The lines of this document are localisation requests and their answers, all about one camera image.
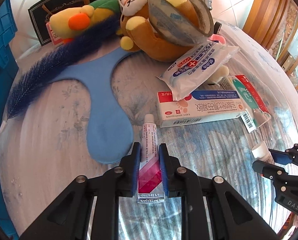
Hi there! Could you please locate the green yellow duck plush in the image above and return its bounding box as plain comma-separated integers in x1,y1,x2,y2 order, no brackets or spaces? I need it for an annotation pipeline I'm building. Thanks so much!
49,0,120,43

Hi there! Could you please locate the light blue cloth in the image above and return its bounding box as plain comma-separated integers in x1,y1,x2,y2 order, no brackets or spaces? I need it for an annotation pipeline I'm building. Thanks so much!
49,48,133,164

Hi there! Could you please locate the pink small medicine box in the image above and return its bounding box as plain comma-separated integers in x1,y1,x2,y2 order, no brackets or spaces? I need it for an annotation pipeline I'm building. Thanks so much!
46,22,63,47

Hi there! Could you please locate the dark blue feather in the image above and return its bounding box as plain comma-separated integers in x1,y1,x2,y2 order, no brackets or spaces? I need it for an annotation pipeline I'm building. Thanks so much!
6,14,120,119

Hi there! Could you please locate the white alcohol wipes pack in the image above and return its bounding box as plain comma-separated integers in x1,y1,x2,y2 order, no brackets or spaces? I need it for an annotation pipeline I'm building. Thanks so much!
158,41,239,101

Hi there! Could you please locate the brown monkey plush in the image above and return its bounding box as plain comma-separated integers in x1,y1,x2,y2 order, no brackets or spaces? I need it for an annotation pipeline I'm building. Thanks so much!
118,0,192,62

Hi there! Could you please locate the black gift box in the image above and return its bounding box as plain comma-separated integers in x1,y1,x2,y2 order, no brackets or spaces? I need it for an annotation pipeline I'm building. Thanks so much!
28,0,95,46

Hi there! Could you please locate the small white tube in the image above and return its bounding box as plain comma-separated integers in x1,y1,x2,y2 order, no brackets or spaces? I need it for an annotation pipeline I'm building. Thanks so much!
251,141,274,164

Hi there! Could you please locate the pink white ointment tube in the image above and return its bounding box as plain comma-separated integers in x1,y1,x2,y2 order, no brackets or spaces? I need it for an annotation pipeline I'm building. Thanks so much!
138,114,165,204

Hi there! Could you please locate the blue white foot cream box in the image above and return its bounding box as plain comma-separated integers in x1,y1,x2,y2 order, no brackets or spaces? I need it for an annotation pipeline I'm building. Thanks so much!
157,90,245,128

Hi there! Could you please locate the green red medicine box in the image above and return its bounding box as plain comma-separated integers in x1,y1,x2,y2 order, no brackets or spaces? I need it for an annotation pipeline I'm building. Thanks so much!
220,74,271,133

